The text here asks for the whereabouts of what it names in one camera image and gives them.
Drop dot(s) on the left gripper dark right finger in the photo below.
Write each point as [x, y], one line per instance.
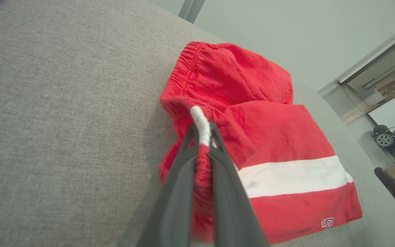
[231, 212]

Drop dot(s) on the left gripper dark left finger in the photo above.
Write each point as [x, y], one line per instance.
[177, 206]

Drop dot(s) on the red shorts with white stripe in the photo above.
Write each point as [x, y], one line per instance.
[269, 137]

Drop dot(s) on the grey wheeled background robot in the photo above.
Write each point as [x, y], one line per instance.
[386, 139]

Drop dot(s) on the grey fabric sofa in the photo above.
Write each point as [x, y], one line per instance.
[63, 120]

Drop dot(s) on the glass partition with frame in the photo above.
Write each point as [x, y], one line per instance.
[375, 58]

